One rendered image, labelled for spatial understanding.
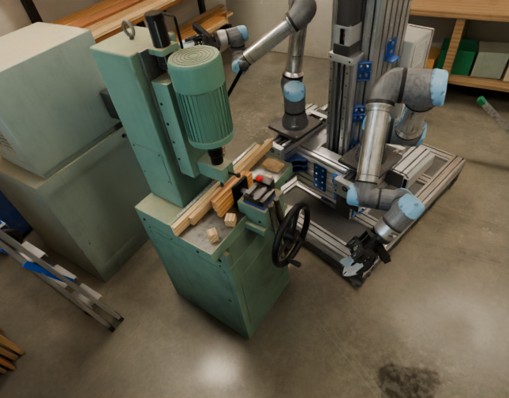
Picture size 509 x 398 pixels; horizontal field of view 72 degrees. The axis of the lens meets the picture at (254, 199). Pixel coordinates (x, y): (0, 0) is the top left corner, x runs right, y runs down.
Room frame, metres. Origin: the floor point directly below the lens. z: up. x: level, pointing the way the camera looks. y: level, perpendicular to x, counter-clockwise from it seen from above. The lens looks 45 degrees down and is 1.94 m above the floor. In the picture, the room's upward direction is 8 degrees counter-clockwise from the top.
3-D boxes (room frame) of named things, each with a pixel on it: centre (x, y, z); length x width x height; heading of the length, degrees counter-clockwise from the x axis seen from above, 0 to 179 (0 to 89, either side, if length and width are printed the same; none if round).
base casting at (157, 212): (1.20, 0.22, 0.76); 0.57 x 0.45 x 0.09; 49
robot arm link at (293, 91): (1.71, -0.30, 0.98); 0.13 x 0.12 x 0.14; 176
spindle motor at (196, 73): (1.12, 0.12, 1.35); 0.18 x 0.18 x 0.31
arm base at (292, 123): (1.70, -0.30, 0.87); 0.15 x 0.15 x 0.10
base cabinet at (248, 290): (1.20, 0.22, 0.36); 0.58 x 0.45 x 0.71; 49
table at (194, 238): (1.06, 0.04, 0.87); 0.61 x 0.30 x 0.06; 139
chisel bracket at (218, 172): (1.14, 0.14, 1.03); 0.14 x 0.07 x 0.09; 49
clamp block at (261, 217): (1.00, -0.03, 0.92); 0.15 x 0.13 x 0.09; 139
